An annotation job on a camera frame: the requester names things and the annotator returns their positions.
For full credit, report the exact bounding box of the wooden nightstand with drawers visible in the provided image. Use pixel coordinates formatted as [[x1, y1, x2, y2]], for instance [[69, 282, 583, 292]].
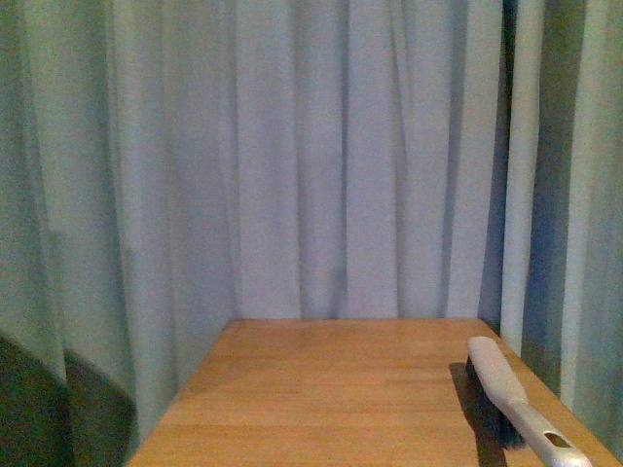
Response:
[[125, 318, 623, 467]]

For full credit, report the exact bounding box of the white handled black bristle brush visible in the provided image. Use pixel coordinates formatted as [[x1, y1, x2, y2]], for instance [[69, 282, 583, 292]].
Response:
[[466, 336, 592, 466]]

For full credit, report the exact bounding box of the grey curtain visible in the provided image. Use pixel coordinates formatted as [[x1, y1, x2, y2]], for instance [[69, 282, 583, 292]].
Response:
[[1, 1, 622, 466]]

